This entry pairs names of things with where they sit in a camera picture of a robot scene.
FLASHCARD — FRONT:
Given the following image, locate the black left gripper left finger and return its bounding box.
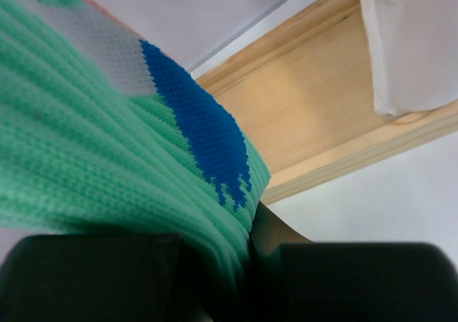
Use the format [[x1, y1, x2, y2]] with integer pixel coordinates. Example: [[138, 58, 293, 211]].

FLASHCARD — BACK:
[[0, 233, 230, 322]]

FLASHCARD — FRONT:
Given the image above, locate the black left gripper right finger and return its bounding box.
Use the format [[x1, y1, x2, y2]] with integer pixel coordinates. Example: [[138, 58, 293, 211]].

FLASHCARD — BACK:
[[250, 204, 457, 321]]

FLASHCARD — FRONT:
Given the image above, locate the wooden rack base tray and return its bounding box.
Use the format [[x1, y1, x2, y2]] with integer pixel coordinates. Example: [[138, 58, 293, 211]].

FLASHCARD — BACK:
[[195, 0, 457, 204]]

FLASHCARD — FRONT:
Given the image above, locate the white hanging cloth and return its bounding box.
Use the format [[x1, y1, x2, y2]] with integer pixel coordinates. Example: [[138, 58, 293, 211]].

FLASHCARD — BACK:
[[360, 0, 457, 117]]

